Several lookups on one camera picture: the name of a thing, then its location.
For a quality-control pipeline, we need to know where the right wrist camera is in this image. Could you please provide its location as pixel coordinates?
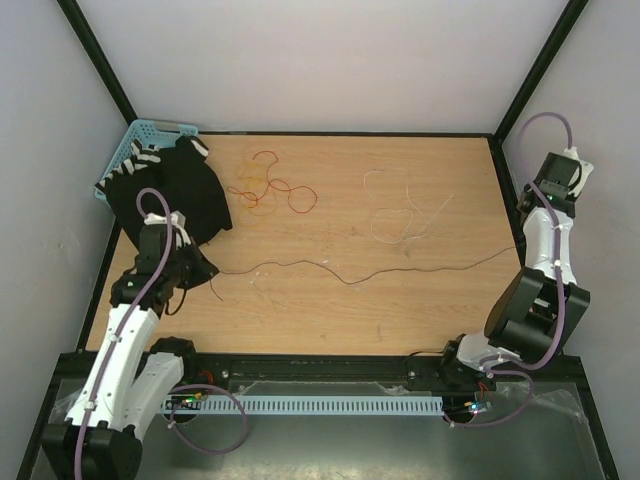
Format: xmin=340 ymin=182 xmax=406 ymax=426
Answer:
xmin=563 ymin=146 xmax=594 ymax=198

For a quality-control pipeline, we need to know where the black enclosure frame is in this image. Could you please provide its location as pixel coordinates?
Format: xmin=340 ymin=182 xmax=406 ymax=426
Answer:
xmin=17 ymin=1 xmax=618 ymax=479

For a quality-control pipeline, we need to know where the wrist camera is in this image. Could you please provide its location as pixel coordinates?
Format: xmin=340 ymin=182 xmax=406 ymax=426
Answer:
xmin=563 ymin=146 xmax=594 ymax=198
xmin=144 ymin=211 xmax=192 ymax=249

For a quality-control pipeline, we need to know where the white wire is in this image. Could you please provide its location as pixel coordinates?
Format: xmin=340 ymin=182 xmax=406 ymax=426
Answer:
xmin=363 ymin=168 xmax=431 ymax=245

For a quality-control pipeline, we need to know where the dark purple wire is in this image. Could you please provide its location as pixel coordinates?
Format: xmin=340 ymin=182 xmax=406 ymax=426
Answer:
xmin=208 ymin=243 xmax=521 ymax=302

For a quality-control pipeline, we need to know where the light blue slotted cable duct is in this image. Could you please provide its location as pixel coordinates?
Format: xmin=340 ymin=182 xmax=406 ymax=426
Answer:
xmin=160 ymin=395 xmax=443 ymax=416

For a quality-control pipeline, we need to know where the black striped cloth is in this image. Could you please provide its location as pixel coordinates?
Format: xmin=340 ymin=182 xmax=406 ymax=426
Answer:
xmin=95 ymin=136 xmax=233 ymax=245

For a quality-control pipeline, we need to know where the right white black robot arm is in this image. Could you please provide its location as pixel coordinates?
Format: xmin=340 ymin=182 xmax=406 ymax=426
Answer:
xmin=437 ymin=147 xmax=594 ymax=389

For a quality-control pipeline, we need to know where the white zip tie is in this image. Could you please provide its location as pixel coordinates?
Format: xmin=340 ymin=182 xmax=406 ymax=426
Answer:
xmin=405 ymin=195 xmax=454 ymax=244

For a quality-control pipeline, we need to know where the light blue plastic basket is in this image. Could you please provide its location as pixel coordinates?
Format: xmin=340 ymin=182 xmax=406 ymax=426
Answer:
xmin=102 ymin=119 xmax=199 ymax=180

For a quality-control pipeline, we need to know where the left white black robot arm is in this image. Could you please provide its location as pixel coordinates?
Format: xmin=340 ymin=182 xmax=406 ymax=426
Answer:
xmin=42 ymin=212 xmax=219 ymax=479

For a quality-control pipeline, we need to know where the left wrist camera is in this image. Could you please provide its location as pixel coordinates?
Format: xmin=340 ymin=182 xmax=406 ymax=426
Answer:
xmin=144 ymin=211 xmax=192 ymax=249

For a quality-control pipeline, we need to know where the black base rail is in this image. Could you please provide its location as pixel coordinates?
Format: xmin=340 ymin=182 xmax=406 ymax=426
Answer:
xmin=197 ymin=353 xmax=495 ymax=393

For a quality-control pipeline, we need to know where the yellow wire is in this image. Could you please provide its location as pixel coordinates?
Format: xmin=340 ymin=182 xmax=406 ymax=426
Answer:
xmin=234 ymin=158 xmax=279 ymax=226

